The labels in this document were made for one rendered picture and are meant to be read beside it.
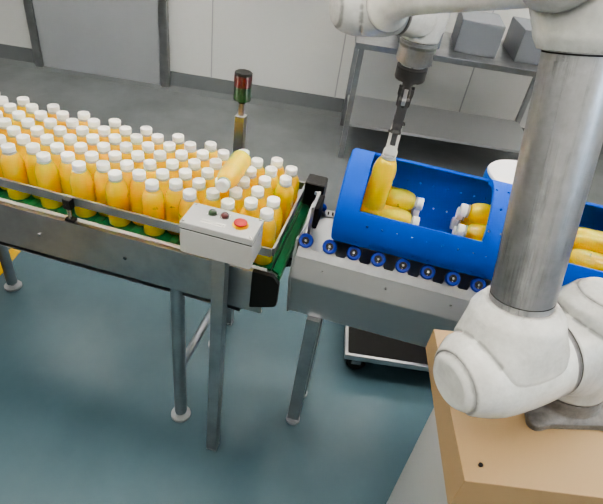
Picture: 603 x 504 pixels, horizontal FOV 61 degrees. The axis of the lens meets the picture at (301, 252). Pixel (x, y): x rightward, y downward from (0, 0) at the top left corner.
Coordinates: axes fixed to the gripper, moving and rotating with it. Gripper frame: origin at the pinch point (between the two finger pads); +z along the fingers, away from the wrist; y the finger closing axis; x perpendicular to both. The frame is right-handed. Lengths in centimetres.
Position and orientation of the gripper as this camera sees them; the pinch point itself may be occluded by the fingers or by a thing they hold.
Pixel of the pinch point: (393, 140)
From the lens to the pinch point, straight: 140.1
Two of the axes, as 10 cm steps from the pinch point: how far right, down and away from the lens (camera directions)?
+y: 2.4, -5.8, 7.8
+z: -1.3, 7.8, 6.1
